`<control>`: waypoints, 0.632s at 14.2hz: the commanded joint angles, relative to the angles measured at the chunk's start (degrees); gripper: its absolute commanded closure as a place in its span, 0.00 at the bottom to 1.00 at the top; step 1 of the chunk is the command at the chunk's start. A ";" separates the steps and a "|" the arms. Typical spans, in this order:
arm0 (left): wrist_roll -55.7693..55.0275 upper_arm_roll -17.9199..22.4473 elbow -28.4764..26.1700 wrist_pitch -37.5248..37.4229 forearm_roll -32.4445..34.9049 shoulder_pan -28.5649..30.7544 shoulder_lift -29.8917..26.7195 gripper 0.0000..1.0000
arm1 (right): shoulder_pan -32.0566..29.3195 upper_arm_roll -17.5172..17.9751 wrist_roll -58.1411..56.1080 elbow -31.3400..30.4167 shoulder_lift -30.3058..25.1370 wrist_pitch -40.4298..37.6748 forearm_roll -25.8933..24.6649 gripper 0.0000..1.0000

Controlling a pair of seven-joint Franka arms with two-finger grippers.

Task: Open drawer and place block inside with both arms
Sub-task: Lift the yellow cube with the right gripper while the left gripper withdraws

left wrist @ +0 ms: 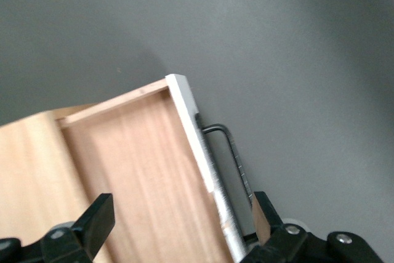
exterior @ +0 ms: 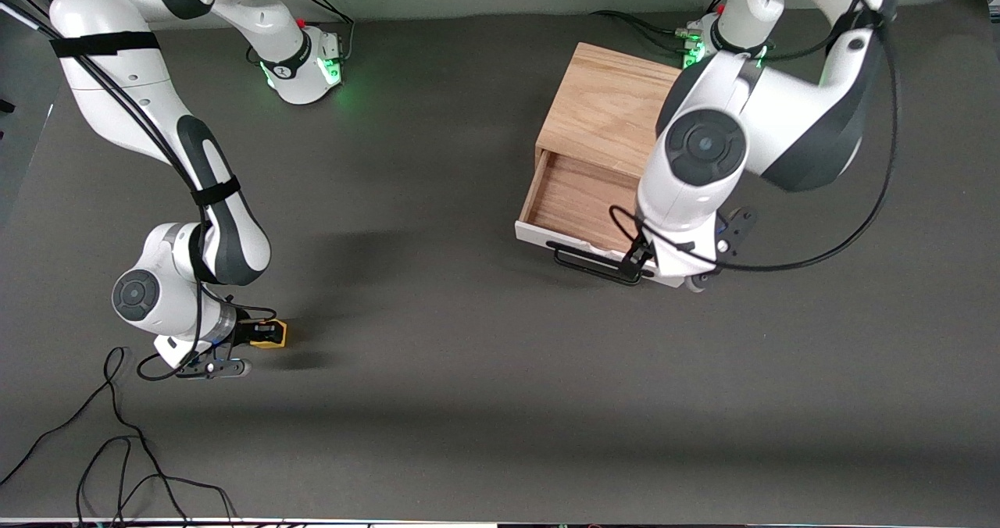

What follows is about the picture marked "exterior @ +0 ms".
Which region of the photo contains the black right upper arm strap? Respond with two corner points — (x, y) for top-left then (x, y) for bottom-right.
(51, 32), (161, 59)

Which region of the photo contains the black metal drawer handle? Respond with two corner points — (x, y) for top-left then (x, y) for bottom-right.
(553, 241), (655, 285)

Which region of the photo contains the black left arm strap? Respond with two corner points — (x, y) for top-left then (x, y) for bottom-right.
(828, 9), (891, 38)

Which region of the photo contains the wooden drawer with white face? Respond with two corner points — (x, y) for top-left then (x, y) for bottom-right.
(516, 149), (688, 288)

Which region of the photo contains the yellow cube block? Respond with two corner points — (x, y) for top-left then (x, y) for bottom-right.
(250, 319), (288, 350)

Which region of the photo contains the black right forearm strap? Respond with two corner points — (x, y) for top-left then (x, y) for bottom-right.
(191, 177), (241, 207)

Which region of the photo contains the black arm strap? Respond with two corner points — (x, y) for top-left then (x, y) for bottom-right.
(828, 9), (891, 38)
(51, 32), (161, 59)

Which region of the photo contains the loose black cable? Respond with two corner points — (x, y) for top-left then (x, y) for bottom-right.
(0, 347), (192, 525)
(76, 436), (238, 525)

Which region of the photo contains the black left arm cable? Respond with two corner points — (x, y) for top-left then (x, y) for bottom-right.
(609, 0), (901, 273)

